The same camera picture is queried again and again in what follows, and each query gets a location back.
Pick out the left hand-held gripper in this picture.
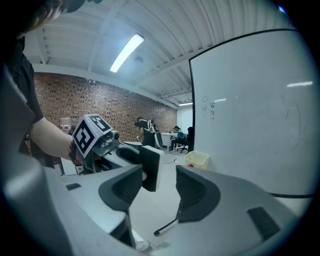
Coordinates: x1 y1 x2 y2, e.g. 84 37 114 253
71 114 145 176

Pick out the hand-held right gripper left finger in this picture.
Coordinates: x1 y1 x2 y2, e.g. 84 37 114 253
44 164 144 256

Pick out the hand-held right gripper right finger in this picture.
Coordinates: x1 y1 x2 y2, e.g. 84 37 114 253
149 165 303 256

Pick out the cream plastic box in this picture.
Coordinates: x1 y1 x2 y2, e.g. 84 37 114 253
184 150 210 171

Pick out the person's left forearm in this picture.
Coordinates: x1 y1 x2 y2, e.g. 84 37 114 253
29 116 76 161

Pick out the whiteboard on black stand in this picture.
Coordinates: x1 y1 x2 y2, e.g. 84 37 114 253
188 28 316 200

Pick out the white desk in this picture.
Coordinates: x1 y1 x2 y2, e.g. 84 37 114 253
161 132 180 151

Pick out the black office chair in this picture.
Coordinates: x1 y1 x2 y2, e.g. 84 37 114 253
176 126 195 154

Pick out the person's black shirt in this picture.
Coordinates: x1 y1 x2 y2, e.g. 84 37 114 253
4 37 46 156

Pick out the brown beaded bracelet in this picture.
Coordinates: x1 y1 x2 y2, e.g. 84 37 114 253
67 139 79 166

